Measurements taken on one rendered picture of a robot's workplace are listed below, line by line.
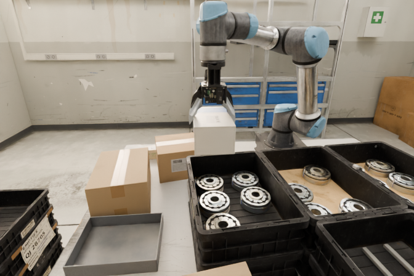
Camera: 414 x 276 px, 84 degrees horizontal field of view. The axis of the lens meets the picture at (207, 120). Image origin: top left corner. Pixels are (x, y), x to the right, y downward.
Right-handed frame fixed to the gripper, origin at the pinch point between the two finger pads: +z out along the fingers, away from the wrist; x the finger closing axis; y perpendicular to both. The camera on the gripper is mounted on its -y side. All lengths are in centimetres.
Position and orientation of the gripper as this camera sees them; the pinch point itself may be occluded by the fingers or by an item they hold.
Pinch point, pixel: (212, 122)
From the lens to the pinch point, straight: 75.4
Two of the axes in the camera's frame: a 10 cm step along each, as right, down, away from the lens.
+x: 10.0, -0.2, 0.6
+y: 0.7, 3.5, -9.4
